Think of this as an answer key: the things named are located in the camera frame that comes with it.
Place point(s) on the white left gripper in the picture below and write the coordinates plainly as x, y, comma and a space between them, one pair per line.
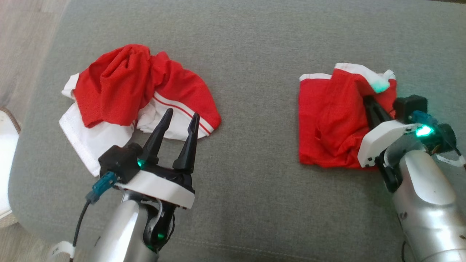
160, 187

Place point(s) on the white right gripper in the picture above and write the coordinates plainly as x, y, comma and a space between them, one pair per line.
382, 140

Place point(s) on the red shorts with white stripe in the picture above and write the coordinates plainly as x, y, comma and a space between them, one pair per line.
327, 120

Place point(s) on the red and white jersey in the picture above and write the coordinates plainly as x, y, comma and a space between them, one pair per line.
120, 80

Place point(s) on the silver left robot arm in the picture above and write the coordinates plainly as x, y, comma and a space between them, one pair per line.
120, 233

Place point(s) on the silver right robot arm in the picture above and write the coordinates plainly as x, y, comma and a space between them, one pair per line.
426, 203

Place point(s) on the wide grey sofa cushion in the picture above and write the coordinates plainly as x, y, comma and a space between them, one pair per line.
255, 145

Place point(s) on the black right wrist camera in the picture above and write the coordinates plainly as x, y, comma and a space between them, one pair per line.
409, 105

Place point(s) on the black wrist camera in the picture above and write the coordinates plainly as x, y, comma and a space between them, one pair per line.
409, 105
118, 162

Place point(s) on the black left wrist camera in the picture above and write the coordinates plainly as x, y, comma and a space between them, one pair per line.
118, 162

